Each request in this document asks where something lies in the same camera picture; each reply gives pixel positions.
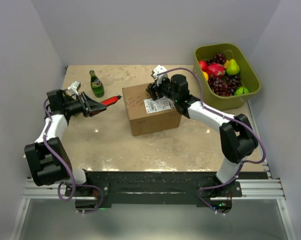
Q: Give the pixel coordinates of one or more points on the upper dark grape bunch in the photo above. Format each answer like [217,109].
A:
[219,58]

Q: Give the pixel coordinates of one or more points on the lower dark grape bunch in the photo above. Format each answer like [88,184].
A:
[224,86]

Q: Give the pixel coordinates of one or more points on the white shipping label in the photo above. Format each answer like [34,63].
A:
[154,106]

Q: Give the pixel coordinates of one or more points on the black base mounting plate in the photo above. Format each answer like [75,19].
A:
[162,188]

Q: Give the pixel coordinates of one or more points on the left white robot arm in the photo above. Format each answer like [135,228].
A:
[46,157]

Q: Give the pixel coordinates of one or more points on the red apple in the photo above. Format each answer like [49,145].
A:
[203,65]

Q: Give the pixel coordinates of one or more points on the green pear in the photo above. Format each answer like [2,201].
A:
[232,68]

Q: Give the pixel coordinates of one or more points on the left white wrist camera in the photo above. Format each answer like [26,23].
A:
[74,88]

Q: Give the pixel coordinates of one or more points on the far green glass bottle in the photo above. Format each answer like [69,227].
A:
[96,85]

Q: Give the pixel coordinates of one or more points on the dark grape bunch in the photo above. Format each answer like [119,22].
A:
[219,58]
[224,86]

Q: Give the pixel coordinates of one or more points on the pink dragon fruit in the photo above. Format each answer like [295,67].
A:
[216,69]

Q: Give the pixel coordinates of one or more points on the red black utility knife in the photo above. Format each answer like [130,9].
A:
[111,101]

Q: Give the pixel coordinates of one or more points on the green plastic fruit bin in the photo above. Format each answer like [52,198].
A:
[247,75]

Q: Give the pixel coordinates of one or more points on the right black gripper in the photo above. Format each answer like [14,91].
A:
[152,91]

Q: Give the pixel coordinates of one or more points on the brown cardboard express box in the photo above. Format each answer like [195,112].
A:
[146,115]

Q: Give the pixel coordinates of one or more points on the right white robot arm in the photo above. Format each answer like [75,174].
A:
[236,136]

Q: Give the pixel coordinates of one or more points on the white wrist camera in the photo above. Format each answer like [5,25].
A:
[159,73]
[74,88]

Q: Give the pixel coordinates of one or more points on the green round fruit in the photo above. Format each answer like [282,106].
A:
[241,90]

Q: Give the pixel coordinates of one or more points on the orange fruit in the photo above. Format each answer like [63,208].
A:
[206,76]

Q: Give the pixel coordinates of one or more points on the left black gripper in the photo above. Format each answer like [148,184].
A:
[90,107]

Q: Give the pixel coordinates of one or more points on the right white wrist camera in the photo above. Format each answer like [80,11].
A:
[159,73]

